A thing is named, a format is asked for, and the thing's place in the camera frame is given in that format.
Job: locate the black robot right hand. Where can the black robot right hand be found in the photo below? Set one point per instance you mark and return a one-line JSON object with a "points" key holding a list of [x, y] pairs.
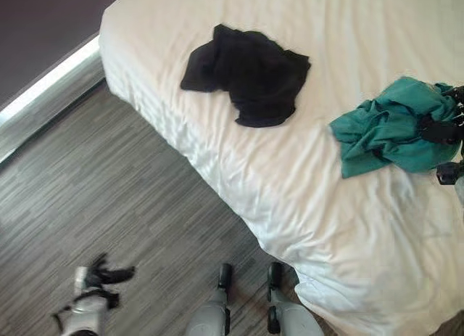
{"points": [[436, 130]]}

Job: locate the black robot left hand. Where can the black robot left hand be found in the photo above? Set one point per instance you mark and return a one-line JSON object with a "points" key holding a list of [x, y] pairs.
{"points": [[105, 273]]}

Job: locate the teal green garment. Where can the teal green garment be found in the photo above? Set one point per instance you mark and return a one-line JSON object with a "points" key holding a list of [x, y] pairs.
{"points": [[391, 133]]}

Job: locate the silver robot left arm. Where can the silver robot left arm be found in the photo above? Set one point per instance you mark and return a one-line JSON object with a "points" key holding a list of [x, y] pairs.
{"points": [[87, 310]]}

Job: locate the bed with white sheet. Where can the bed with white sheet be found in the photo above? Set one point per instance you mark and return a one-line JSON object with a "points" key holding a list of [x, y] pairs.
{"points": [[275, 191]]}

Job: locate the silver robot left leg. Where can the silver robot left leg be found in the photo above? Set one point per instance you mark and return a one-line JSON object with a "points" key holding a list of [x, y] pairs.
{"points": [[212, 314]]}

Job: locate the silver metal floor track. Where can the silver metal floor track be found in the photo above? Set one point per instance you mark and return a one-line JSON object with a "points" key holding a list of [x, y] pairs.
{"points": [[47, 93]]}

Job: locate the black crumpled garment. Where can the black crumpled garment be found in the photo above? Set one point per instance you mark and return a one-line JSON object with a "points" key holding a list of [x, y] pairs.
{"points": [[250, 78]]}

